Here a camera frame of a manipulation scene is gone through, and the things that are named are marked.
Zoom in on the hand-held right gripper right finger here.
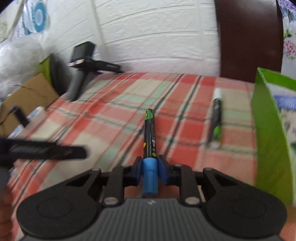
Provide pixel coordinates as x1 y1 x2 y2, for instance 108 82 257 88
157 155 241 207

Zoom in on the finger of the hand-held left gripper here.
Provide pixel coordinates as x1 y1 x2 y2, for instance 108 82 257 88
0 137 89 161

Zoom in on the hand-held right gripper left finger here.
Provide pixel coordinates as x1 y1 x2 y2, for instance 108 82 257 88
66 156 144 207

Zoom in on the black marker with blue cap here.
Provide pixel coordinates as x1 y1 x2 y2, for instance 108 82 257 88
142 108 160 195

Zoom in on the large green carton box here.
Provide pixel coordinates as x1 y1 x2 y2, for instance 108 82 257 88
251 67 296 205

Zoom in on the person's left hand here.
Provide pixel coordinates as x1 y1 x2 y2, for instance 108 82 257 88
0 188 14 241

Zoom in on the black power adapter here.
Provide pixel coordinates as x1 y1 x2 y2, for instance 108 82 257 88
8 105 31 128

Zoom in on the red plaid blanket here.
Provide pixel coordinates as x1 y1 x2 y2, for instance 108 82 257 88
6 72 260 241

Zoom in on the brown cardboard box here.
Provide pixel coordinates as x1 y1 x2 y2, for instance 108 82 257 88
0 73 59 137

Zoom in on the dark grey panel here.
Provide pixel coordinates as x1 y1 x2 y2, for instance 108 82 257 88
50 53 70 95

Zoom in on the green packaging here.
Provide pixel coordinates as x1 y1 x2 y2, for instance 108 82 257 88
38 57 52 84

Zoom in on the white plastic bag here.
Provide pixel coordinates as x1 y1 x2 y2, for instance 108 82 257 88
0 36 47 102

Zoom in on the dark brown chair back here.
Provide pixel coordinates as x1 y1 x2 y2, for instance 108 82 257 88
214 0 285 82

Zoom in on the floral cloth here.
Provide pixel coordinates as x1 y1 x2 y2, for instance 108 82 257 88
276 0 296 75

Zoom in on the camera on grey handle tripod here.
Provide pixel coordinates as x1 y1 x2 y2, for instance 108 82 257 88
67 41 123 102

